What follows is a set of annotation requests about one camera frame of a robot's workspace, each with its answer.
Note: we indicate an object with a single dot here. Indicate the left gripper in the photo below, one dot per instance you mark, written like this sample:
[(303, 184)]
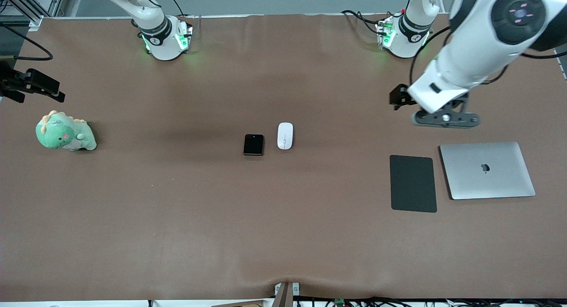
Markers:
[(400, 96)]

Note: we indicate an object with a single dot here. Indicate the white computer mouse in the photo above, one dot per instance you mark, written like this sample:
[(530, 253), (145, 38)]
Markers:
[(285, 136)]

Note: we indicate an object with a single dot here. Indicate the black smartphone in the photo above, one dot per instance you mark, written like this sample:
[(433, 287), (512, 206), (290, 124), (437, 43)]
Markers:
[(253, 145)]

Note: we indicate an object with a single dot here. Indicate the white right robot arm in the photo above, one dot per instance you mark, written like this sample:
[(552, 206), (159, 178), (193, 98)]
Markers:
[(161, 41)]

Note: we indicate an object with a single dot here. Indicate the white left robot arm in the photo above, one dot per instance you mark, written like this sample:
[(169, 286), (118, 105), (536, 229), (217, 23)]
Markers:
[(469, 54)]

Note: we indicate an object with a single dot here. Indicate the black mouse pad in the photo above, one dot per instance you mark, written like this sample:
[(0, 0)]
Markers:
[(413, 184)]

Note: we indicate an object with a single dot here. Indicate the green dinosaur plush toy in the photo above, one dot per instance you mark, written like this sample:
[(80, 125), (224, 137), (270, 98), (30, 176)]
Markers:
[(62, 132)]

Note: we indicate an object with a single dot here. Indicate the silver closed laptop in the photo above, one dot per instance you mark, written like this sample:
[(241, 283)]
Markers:
[(487, 170)]

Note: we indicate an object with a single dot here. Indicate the brown table cover mat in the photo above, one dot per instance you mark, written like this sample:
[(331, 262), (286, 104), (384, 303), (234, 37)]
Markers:
[(283, 227)]

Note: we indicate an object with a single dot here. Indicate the small green circuit board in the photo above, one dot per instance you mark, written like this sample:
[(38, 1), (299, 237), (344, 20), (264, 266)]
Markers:
[(339, 302)]

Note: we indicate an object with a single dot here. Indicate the aluminium frame profile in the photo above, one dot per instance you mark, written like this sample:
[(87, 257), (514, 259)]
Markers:
[(31, 5)]

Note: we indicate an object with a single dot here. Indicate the white table clamp bracket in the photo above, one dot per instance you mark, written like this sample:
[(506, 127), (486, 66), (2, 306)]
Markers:
[(286, 293)]

